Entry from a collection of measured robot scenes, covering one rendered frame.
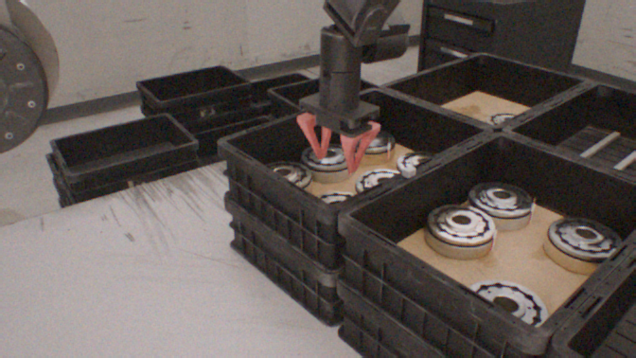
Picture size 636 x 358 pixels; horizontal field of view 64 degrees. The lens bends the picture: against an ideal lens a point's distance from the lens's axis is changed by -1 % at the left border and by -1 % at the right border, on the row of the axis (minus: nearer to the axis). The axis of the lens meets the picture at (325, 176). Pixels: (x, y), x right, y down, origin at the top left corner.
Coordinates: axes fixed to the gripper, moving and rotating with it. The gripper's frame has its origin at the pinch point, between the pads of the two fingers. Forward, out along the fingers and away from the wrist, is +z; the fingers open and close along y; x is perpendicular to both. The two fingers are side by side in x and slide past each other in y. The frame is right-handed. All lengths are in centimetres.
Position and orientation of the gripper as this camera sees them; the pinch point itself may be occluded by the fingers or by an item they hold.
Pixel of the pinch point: (336, 160)
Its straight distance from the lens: 78.5
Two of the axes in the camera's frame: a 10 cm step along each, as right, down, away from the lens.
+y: -7.4, -3.5, 5.8
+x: -6.8, 3.5, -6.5
